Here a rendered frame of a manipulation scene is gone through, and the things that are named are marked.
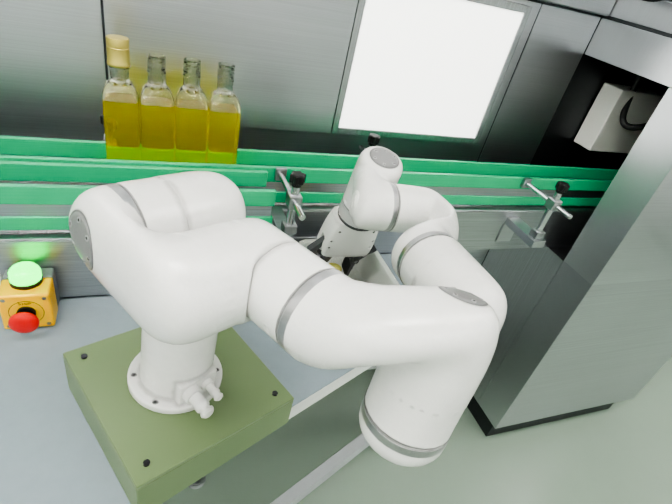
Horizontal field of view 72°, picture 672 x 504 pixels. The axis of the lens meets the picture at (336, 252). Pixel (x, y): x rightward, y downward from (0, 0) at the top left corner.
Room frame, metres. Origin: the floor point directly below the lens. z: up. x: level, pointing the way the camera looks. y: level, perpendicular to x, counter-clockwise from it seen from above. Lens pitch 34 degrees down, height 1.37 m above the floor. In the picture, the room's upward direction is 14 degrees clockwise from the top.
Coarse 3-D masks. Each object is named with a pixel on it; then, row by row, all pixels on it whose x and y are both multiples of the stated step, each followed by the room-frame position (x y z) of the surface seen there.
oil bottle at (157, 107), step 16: (144, 96) 0.74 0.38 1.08; (160, 96) 0.75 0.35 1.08; (144, 112) 0.74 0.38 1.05; (160, 112) 0.75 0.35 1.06; (144, 128) 0.74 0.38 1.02; (160, 128) 0.75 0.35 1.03; (144, 144) 0.74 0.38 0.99; (160, 144) 0.75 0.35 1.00; (144, 160) 0.74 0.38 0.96; (160, 160) 0.75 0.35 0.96
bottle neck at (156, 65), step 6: (150, 54) 0.77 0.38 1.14; (156, 54) 0.78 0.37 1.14; (150, 60) 0.76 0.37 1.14; (156, 60) 0.76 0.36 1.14; (162, 60) 0.77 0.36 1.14; (150, 66) 0.76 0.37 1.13; (156, 66) 0.76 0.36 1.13; (162, 66) 0.77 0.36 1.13; (150, 72) 0.76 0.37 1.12; (156, 72) 0.76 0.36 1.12; (162, 72) 0.77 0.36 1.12; (150, 78) 0.76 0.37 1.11; (156, 78) 0.76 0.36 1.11; (162, 78) 0.77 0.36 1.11; (150, 84) 0.76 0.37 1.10; (156, 84) 0.76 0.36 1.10; (162, 84) 0.77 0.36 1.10
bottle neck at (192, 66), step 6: (186, 60) 0.79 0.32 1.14; (192, 60) 0.81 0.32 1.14; (198, 60) 0.80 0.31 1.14; (186, 66) 0.79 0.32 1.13; (192, 66) 0.79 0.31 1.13; (198, 66) 0.80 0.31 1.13; (186, 72) 0.79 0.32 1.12; (192, 72) 0.79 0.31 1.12; (198, 72) 0.80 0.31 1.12; (186, 78) 0.79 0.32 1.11; (192, 78) 0.79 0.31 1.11; (198, 78) 0.79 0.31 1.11; (186, 84) 0.79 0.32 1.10; (192, 84) 0.79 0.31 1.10; (198, 84) 0.80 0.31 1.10
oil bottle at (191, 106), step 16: (176, 96) 0.78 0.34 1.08; (192, 96) 0.78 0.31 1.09; (176, 112) 0.77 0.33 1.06; (192, 112) 0.78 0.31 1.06; (176, 128) 0.77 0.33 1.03; (192, 128) 0.78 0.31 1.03; (176, 144) 0.77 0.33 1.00; (192, 144) 0.78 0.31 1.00; (176, 160) 0.77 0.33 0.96; (192, 160) 0.78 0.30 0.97
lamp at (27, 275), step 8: (16, 264) 0.51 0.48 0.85; (24, 264) 0.52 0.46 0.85; (32, 264) 0.52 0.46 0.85; (8, 272) 0.50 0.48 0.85; (16, 272) 0.50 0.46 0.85; (24, 272) 0.50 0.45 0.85; (32, 272) 0.51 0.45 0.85; (40, 272) 0.52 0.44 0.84; (16, 280) 0.49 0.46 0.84; (24, 280) 0.49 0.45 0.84; (32, 280) 0.50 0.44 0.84; (40, 280) 0.51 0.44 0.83; (16, 288) 0.49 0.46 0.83; (24, 288) 0.49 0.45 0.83; (32, 288) 0.50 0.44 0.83
